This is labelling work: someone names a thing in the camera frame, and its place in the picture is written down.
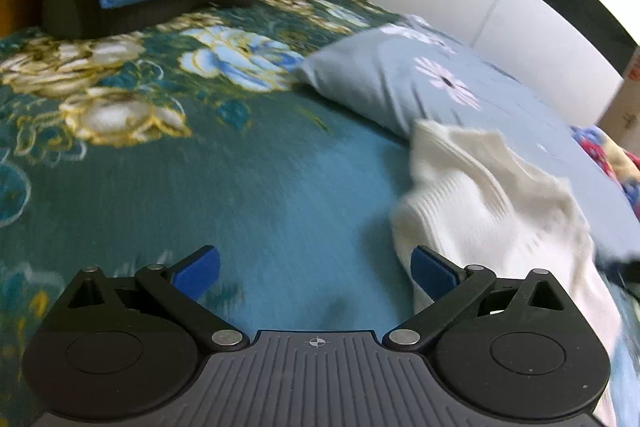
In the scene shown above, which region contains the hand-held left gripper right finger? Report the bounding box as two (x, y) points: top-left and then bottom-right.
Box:
(382, 245), (576, 350)

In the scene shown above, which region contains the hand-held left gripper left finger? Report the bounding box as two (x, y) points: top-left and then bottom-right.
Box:
(67, 245), (250, 352)

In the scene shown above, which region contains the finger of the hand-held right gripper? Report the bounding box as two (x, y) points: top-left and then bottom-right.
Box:
(594, 253), (640, 295)

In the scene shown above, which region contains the white knit sweater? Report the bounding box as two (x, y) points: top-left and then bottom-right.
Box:
(389, 118), (625, 427)

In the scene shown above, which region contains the blue floral blanket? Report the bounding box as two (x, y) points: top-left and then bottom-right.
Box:
(0, 0), (640, 427)

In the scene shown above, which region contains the colourful floral blanket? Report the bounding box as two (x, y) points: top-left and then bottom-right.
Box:
(569, 124), (640, 222)

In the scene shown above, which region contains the cardboard box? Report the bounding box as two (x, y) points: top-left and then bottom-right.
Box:
(597, 47), (640, 148)

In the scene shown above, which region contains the light blue daisy quilt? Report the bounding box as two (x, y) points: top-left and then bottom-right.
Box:
(292, 13), (640, 258)

